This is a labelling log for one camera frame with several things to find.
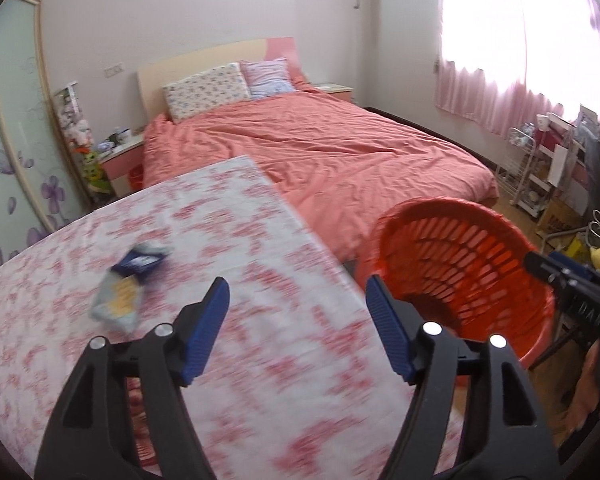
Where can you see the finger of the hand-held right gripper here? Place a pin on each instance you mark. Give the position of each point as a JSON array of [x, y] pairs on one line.
[[542, 269]]

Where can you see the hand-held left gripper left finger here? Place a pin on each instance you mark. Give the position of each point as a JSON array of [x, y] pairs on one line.
[[205, 330]]

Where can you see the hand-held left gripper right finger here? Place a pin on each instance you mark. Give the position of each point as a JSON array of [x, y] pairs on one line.
[[390, 330]]

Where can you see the red plastic basket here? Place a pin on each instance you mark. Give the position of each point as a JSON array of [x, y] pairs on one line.
[[455, 250]]

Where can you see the navy blue sock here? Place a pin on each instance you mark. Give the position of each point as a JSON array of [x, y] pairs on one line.
[[140, 260]]

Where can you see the person's right forearm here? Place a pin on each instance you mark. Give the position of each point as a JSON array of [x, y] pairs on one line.
[[585, 390]]

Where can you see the cardboard box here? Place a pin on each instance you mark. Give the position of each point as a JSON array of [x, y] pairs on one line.
[[557, 217]]

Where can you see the pink floral tablecloth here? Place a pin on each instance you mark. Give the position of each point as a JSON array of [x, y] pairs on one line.
[[290, 360]]

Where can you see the yellow and white wrapper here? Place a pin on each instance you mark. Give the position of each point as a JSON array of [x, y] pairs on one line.
[[117, 302]]

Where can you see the small red bin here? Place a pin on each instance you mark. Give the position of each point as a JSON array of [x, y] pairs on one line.
[[136, 176]]

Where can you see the salmon bed blanket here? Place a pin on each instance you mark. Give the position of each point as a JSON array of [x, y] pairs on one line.
[[330, 160]]

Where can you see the pink and white nightstand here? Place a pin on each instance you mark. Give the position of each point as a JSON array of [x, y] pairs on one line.
[[120, 167]]

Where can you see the pink curtain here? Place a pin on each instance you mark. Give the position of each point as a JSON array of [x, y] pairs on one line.
[[480, 95]]

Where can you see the white mug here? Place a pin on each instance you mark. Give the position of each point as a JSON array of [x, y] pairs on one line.
[[125, 135]]

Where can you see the stuffed toys pile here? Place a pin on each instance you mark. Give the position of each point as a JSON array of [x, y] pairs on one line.
[[80, 135]]

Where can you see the floral pillow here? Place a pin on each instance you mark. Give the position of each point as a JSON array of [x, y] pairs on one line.
[[205, 90]]

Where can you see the pale wooden nightstand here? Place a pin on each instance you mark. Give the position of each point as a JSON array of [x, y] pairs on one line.
[[337, 93]]

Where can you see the pink striped pillow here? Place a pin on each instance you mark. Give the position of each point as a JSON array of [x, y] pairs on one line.
[[267, 77]]

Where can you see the beige and pink headboard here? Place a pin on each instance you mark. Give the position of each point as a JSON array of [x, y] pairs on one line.
[[190, 67]]

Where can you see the flower print wardrobe doors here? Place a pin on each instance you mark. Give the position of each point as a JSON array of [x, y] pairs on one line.
[[15, 135]]

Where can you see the dark bed frame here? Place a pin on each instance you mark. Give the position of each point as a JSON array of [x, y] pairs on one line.
[[430, 131]]

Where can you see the white wall socket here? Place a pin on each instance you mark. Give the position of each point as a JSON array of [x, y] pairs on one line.
[[113, 70]]

